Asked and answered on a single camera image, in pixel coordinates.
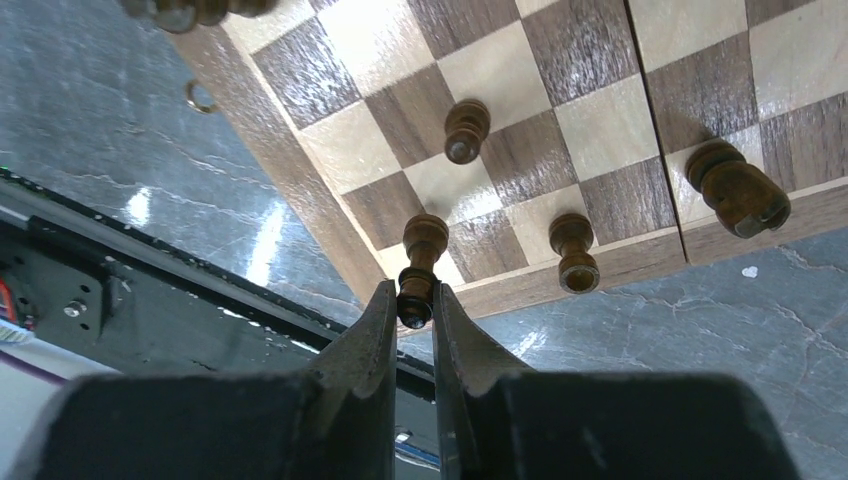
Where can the dark chess bishop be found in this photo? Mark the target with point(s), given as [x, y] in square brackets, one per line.
[425, 239]

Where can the dark chess rook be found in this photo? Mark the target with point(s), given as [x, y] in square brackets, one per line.
[745, 200]

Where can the dark chess pawn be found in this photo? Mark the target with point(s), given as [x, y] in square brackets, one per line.
[571, 237]

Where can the wooden chess board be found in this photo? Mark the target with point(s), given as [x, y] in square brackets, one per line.
[500, 116]

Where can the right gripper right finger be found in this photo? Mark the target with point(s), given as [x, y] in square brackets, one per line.
[474, 425]

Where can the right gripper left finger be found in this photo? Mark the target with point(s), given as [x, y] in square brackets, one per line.
[347, 426]

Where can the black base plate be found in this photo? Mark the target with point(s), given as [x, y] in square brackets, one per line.
[100, 288]

